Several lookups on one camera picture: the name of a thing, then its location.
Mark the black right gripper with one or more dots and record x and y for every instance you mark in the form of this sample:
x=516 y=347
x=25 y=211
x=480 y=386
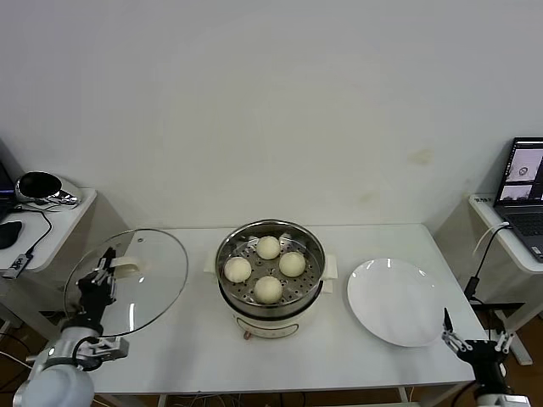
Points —
x=485 y=360

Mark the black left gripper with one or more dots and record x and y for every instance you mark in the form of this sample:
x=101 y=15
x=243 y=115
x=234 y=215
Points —
x=91 y=297

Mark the white steamed baozi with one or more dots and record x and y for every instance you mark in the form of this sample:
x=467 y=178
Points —
x=238 y=269
x=268 y=247
x=292 y=263
x=268 y=289

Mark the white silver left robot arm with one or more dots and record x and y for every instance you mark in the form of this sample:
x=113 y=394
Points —
x=55 y=377

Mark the stainless perforated steamer basket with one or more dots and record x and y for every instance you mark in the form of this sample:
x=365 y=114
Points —
x=305 y=292

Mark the round white plate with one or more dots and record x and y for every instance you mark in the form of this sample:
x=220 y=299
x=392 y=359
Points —
x=399 y=301

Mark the grey usb hub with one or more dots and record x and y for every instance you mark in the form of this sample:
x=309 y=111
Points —
x=16 y=266

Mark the black computer mouse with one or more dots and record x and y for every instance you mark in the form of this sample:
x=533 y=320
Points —
x=8 y=234

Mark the shiny chrome headset device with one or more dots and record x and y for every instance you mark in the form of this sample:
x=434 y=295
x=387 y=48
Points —
x=39 y=185

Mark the open grey laptop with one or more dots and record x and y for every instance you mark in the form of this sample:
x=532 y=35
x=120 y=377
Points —
x=524 y=220

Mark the dark laptop screen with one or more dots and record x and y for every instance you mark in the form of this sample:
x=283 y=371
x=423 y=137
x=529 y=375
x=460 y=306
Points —
x=3 y=191

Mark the small white label sticker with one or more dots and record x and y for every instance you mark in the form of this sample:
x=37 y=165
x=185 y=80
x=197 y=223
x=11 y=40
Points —
x=483 y=199

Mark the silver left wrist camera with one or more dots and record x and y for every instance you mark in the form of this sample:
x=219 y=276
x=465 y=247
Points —
x=108 y=345

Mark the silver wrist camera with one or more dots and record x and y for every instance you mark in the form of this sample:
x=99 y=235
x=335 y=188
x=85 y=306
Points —
x=108 y=345
x=515 y=400

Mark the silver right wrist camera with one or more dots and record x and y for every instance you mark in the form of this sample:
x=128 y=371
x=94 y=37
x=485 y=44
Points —
x=515 y=400

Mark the white side table black frame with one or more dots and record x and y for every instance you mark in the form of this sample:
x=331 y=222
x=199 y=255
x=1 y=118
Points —
x=515 y=258

